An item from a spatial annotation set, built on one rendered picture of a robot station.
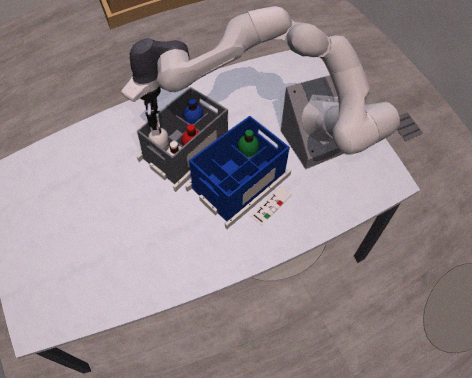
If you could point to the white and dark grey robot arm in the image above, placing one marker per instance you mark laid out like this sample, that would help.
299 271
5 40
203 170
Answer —
354 130

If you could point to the white paper pick list strip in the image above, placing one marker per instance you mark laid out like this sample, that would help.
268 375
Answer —
268 208

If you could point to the red bottle with pink label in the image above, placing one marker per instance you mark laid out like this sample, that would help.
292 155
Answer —
189 134

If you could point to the white bottle with grey label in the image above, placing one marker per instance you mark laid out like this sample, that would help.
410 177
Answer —
162 140

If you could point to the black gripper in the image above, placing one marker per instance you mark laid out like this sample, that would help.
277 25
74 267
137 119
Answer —
150 99

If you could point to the green bottle with pale green label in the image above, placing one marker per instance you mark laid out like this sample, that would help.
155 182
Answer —
247 145

